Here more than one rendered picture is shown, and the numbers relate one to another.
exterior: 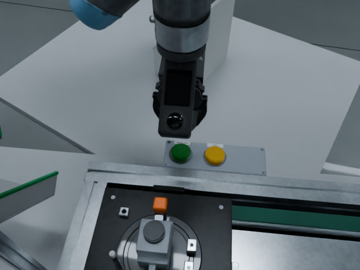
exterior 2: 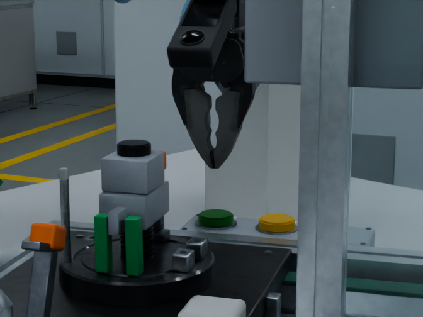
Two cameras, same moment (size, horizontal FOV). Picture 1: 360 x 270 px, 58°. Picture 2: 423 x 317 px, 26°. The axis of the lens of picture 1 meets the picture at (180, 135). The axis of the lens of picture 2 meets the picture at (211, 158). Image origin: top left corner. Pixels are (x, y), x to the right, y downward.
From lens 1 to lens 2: 0.68 m
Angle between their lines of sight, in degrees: 41
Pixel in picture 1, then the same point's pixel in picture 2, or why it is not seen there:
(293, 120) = not seen: outside the picture
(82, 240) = (9, 267)
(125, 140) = not seen: hidden behind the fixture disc
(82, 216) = (18, 253)
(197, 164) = (242, 231)
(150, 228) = (129, 141)
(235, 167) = not seen: hidden behind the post
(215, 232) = (248, 268)
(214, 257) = (237, 283)
